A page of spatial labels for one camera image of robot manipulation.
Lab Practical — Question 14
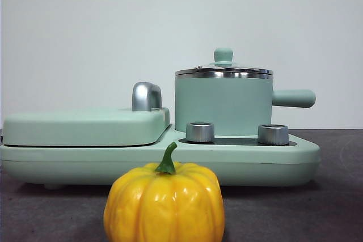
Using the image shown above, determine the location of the glass lid with green knob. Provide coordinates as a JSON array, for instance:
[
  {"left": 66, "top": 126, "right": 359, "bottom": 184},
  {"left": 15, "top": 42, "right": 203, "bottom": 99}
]
[{"left": 174, "top": 48, "right": 274, "bottom": 74}]

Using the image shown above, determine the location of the yellow pumpkin with green stem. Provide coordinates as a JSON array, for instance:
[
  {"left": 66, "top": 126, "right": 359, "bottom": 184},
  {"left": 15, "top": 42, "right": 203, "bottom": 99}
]
[{"left": 103, "top": 141, "right": 226, "bottom": 242}]

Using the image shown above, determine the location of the mint green steamer pot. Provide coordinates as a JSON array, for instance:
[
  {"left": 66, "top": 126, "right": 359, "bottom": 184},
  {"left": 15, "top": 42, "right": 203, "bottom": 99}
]
[{"left": 174, "top": 70, "right": 317, "bottom": 138}]

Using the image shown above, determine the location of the silver control knob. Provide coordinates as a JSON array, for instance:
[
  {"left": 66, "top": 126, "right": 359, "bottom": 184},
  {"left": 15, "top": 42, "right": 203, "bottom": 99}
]
[
  {"left": 257, "top": 124, "right": 290, "bottom": 145},
  {"left": 185, "top": 122, "right": 216, "bottom": 144}
]

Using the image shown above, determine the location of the mint green grill cover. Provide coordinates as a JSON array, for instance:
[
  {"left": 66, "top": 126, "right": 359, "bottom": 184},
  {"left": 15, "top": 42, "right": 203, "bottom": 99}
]
[{"left": 2, "top": 107, "right": 171, "bottom": 147}]

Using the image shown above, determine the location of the mint green breakfast maker base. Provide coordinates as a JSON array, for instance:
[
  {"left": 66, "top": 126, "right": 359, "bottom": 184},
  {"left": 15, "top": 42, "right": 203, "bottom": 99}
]
[{"left": 0, "top": 122, "right": 322, "bottom": 191}]

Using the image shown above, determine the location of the silver grill cover handle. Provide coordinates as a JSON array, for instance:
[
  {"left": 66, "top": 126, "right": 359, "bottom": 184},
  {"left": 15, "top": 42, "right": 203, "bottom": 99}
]
[{"left": 130, "top": 81, "right": 163, "bottom": 112}]

